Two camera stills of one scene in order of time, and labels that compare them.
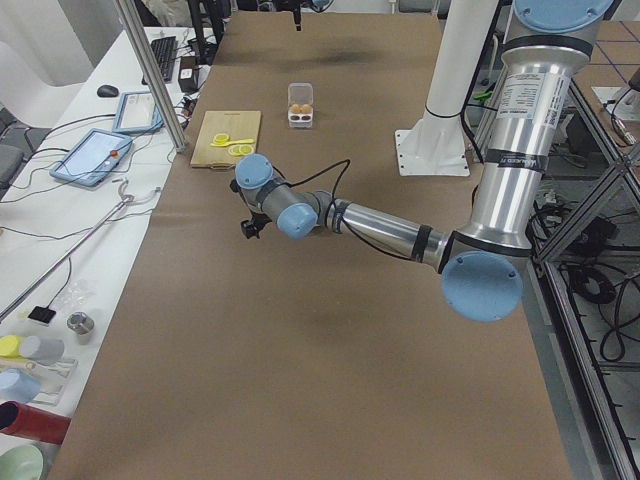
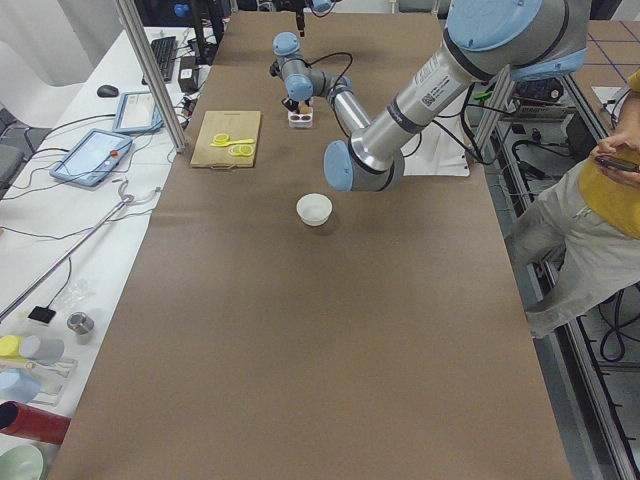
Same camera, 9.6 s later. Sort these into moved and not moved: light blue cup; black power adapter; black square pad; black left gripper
Moved: black left gripper
Not moved: light blue cup; black square pad; black power adapter
